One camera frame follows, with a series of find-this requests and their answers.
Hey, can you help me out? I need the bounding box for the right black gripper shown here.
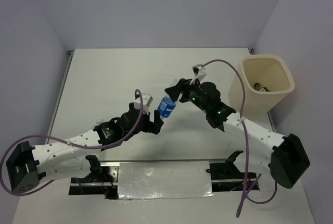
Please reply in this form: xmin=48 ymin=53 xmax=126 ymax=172
xmin=165 ymin=76 xmax=210 ymax=113

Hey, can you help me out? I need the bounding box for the tall blue label bottle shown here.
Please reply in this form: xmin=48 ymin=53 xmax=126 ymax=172
xmin=157 ymin=95 xmax=176 ymax=119

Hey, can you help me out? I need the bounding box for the black label soda bottle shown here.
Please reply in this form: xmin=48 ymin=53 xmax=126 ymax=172
xmin=253 ymin=83 xmax=269 ymax=92

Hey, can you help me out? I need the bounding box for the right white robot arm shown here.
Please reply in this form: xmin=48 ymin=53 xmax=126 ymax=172
xmin=165 ymin=79 xmax=310 ymax=189

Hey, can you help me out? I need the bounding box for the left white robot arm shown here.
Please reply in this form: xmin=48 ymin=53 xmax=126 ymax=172
xmin=1 ymin=103 xmax=163 ymax=196

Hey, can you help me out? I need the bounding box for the beige plastic bin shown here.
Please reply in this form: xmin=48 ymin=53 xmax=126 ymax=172
xmin=228 ymin=54 xmax=295 ymax=119

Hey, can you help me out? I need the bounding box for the silver foil tape panel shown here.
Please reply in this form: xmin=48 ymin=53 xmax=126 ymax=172
xmin=118 ymin=161 xmax=213 ymax=200

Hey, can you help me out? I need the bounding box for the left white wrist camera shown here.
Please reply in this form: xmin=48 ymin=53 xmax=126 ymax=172
xmin=133 ymin=93 xmax=153 ymax=115

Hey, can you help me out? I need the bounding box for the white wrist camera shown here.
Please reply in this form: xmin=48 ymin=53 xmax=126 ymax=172
xmin=190 ymin=64 xmax=207 ymax=84
xmin=133 ymin=93 xmax=153 ymax=115

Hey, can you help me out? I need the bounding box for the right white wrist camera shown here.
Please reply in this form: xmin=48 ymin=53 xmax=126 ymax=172
xmin=190 ymin=64 xmax=207 ymax=84

